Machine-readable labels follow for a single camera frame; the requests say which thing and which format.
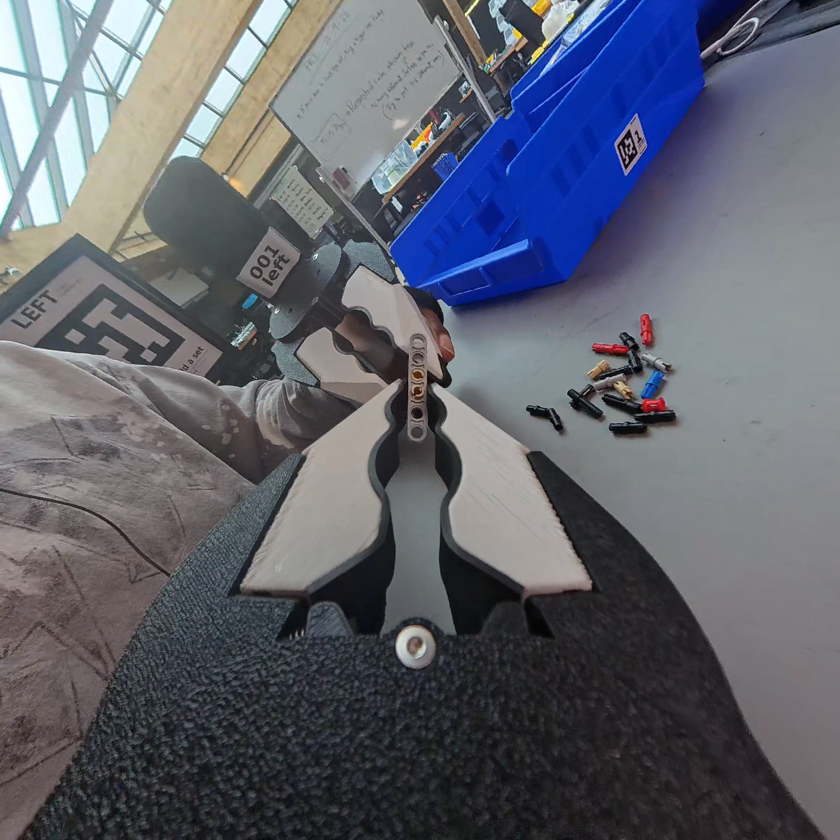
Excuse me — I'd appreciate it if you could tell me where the white cord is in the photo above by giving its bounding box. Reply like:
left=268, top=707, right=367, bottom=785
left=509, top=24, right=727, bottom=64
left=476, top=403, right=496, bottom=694
left=699, top=0, right=765, bottom=61

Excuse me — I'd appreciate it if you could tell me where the grey desk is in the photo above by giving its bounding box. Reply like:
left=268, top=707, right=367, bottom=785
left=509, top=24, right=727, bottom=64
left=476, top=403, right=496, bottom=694
left=387, top=23, right=840, bottom=840

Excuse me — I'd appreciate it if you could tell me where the person's left forearm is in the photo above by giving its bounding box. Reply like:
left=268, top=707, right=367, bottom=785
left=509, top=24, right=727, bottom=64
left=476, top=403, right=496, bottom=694
left=210, top=377, right=388, bottom=483

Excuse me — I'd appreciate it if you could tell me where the white handwritten sheet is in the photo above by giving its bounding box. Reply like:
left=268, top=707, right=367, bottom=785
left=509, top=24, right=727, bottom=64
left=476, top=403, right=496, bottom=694
left=269, top=166, right=333, bottom=239

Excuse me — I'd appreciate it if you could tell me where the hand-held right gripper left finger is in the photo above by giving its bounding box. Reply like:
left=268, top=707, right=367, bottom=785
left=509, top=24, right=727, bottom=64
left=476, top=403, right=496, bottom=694
left=240, top=379, right=411, bottom=598

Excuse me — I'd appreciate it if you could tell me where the blue plastic bin with tag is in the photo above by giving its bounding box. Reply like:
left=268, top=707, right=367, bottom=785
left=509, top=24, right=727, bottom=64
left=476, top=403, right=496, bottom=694
left=390, top=39, right=707, bottom=308

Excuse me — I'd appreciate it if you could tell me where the grey toy brick beam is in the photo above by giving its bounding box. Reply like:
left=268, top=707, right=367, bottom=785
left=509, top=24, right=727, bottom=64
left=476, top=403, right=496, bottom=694
left=405, top=332, right=435, bottom=441

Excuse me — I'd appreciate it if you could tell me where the framed black white marker sign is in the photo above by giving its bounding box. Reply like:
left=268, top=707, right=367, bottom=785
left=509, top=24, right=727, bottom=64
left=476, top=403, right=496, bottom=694
left=0, top=234, right=227, bottom=383

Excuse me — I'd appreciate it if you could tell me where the thin black cable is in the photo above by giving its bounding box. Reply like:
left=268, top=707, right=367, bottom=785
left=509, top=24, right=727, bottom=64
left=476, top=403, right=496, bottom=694
left=0, top=487, right=173, bottom=577

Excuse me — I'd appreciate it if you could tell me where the pile of small plastic pins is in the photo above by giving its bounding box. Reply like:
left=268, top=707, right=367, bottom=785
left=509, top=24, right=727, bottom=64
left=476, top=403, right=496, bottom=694
left=525, top=314, right=677, bottom=437

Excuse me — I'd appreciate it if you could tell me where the wooden top table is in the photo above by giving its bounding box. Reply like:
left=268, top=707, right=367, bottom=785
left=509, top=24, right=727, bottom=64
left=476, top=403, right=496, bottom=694
left=381, top=112, right=487, bottom=206

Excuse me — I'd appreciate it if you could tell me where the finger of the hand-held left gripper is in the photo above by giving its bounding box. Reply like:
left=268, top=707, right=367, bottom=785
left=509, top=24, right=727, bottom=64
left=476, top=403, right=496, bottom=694
left=340, top=268, right=454, bottom=389
left=294, top=327, right=398, bottom=409

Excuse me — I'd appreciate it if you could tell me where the person's left hand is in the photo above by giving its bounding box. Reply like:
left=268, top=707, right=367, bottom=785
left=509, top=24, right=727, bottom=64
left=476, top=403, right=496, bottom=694
left=419, top=305, right=458, bottom=367

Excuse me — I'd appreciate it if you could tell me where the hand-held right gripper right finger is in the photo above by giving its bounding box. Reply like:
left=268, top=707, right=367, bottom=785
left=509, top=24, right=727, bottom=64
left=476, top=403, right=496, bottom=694
left=427, top=387, right=593, bottom=598

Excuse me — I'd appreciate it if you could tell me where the whiteboard on stand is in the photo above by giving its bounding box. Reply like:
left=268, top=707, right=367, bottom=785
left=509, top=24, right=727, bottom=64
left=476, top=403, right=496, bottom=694
left=269, top=13, right=475, bottom=196

